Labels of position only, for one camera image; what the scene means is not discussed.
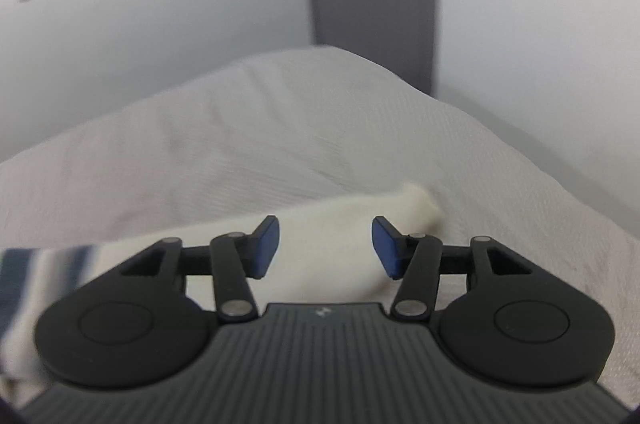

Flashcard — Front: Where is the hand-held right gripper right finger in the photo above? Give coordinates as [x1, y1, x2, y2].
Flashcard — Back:
[371, 215, 533, 321]

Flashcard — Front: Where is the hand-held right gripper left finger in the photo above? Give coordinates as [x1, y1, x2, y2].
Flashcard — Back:
[117, 215, 281, 322]

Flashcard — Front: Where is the white bed sheet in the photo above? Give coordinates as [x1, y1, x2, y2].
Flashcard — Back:
[0, 45, 640, 424]

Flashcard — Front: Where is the grey door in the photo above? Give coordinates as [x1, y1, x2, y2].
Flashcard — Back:
[302, 0, 441, 97]

